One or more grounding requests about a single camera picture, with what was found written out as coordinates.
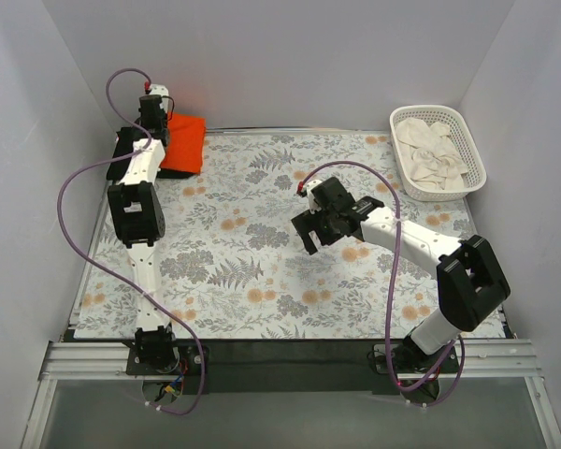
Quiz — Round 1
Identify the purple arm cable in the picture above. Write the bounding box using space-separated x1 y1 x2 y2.
56 68 207 416
296 161 467 408

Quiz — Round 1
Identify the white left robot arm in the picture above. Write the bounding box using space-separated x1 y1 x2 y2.
107 86 180 374

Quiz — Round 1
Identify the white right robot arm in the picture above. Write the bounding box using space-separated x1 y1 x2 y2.
292 177 511 372

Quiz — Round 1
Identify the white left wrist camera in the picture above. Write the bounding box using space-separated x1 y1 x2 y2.
144 81 169 96

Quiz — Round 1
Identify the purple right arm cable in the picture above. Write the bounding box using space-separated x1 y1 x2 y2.
296 161 467 408

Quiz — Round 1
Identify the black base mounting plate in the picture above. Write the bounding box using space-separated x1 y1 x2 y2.
126 339 444 395

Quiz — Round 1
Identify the orange t-shirt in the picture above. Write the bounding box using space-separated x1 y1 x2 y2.
159 113 207 179

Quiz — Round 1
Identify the white perforated plastic basket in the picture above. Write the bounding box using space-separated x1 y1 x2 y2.
389 105 487 202

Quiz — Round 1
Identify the crumpled white t-shirt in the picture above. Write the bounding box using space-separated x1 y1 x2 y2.
396 118 468 191

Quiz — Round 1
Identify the folded black t-shirt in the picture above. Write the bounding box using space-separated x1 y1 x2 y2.
113 127 196 180

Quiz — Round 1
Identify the aluminium table frame rail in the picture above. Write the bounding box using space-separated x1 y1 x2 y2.
40 339 541 395

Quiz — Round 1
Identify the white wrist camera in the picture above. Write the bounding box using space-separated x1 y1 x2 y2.
297 179 323 214
144 81 169 96

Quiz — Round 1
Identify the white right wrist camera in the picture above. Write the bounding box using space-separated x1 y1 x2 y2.
297 179 323 214

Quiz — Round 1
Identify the floral patterned table mat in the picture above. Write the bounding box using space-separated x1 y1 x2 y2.
68 133 513 340

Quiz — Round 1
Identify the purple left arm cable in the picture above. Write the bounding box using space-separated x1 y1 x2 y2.
56 68 207 416

